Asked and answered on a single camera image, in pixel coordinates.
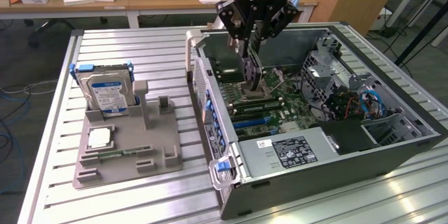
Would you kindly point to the open socket cover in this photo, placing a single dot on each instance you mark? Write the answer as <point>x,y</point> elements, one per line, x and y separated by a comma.
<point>274,82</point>

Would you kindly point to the silver perforated drive cage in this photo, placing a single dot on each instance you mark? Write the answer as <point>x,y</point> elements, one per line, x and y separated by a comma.
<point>316,82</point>

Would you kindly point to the CPU socket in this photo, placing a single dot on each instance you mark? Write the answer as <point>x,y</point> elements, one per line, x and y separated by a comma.
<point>252,97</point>

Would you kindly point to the installed RAM stick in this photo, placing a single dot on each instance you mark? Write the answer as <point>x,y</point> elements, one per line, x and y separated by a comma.
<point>254,106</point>

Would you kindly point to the green motherboard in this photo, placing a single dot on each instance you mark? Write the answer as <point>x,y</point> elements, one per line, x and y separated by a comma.
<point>293,108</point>

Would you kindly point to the black stand leg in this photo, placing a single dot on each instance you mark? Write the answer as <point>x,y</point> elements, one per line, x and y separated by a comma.
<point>405,54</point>

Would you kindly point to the blue expansion slot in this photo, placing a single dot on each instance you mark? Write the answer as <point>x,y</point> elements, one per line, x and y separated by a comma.
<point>249,123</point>

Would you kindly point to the small silver chipset heatsink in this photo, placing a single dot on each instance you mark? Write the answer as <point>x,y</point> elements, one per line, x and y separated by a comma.
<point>290,127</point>

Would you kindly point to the hard disk in blue caddy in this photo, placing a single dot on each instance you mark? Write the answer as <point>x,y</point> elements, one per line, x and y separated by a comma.
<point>104,95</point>

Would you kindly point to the silver disk bay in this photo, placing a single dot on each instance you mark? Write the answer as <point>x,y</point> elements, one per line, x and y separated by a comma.
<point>384,132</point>

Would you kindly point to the gray power supply unit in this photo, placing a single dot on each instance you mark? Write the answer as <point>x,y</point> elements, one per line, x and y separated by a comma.
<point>258,155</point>

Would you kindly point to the black office chair base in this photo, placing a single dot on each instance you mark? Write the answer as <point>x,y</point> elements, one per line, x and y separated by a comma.
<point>34,41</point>

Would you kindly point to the blue case latch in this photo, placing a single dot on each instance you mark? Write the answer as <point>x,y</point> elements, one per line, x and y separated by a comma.
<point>222,167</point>

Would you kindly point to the silver CPU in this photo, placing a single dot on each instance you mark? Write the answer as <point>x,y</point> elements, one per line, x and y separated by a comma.
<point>97,138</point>

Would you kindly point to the green RAM stick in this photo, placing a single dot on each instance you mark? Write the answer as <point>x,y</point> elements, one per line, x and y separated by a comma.
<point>118,153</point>

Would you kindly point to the gray parts rack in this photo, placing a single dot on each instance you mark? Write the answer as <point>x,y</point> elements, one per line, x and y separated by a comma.
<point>129,161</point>

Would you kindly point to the open black PC case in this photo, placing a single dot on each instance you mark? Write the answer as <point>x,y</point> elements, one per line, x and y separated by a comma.
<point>314,182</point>

